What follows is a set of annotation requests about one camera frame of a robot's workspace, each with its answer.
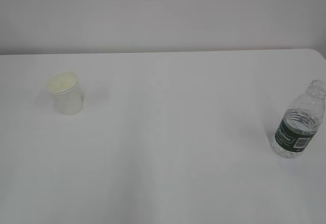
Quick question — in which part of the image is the white paper cup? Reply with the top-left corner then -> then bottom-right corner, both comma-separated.
46,72 -> 83,116

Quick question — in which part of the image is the clear plastic water bottle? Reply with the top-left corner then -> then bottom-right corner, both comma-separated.
270,79 -> 325,158

